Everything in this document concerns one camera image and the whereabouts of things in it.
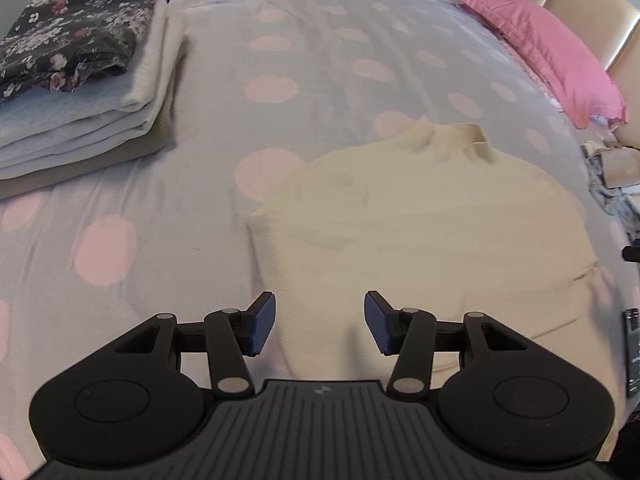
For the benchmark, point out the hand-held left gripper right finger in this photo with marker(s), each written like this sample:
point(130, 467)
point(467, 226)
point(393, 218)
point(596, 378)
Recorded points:
point(377, 322)

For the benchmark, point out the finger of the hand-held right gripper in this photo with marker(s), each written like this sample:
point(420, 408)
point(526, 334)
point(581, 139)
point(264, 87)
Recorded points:
point(632, 253)

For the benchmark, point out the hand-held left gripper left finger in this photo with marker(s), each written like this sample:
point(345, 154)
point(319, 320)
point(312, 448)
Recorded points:
point(262, 322)

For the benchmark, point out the cream sweater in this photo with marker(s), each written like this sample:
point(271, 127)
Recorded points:
point(425, 220)

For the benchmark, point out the crumpled clothes pile at right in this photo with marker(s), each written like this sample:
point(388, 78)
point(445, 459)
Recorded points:
point(605, 197)

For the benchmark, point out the stack of folded light clothes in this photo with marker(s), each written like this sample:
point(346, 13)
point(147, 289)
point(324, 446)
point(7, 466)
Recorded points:
point(60, 125)

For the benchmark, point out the beige folded garment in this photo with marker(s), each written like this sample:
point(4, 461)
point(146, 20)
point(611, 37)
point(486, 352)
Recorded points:
point(130, 152)

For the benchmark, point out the pink pillow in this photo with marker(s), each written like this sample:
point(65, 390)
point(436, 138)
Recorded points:
point(550, 50)

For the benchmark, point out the beige padded headboard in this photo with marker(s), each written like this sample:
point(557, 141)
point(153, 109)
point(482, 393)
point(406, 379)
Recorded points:
point(590, 10)

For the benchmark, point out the bed with polka dot sheet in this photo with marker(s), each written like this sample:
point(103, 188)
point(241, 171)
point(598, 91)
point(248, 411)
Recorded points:
point(325, 60)

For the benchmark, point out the white folded garment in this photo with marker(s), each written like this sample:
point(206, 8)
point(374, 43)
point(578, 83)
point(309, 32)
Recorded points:
point(155, 60)

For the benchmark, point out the dark floral folded garment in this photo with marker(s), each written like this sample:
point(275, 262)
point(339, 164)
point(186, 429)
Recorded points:
point(75, 25)

